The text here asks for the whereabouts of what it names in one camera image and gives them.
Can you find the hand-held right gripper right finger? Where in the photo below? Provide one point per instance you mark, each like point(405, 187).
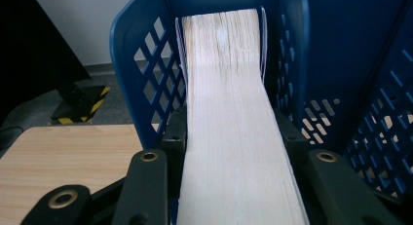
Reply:
point(293, 147)

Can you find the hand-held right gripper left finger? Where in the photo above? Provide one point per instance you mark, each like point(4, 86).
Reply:
point(177, 137)

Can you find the thick blue book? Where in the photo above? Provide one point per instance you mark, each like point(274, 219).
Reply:
point(233, 121)

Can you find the blue plastic file holder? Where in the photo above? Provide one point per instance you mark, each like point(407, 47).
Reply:
point(324, 56)

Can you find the yellow-black striped stand base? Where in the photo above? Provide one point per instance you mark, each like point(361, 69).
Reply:
point(81, 104)

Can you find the black curtain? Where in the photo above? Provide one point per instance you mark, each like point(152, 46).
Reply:
point(29, 40)

